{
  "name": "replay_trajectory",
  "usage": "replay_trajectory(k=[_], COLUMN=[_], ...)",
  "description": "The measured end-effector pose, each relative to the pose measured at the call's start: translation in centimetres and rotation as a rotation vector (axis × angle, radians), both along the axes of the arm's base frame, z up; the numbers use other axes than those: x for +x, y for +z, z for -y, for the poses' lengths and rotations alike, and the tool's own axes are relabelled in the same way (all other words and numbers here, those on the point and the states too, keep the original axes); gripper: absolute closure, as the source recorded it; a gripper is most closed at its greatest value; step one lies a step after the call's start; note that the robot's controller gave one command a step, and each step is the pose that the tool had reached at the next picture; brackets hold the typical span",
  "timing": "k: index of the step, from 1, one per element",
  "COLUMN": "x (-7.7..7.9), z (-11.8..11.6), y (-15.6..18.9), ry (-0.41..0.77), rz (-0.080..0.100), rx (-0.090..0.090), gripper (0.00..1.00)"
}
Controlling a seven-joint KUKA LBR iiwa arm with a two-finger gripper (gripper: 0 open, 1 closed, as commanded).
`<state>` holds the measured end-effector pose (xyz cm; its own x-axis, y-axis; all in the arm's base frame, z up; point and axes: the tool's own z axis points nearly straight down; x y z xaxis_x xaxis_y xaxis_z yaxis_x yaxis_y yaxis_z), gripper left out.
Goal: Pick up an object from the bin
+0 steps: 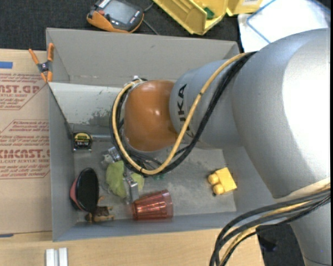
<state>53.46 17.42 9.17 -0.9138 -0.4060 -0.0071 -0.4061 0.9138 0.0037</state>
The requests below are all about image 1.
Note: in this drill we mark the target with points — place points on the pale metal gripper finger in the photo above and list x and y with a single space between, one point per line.
113 154
133 188

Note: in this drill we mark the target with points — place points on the light green cloth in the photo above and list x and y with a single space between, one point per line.
116 177

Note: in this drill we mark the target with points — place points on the red clear plastic cup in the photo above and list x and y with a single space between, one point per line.
152 206

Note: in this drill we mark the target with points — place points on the black and yellow tape measure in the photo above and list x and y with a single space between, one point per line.
82 142

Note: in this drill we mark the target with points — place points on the brown toy animal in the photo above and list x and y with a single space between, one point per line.
101 214

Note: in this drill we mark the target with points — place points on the black bowl with red rim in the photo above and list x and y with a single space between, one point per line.
86 190

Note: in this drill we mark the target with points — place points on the yellow toy building block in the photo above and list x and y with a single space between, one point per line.
223 180

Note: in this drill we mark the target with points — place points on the grey metal bin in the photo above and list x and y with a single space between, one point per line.
100 57

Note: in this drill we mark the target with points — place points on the brown cardboard board red print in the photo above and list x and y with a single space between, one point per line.
22 198

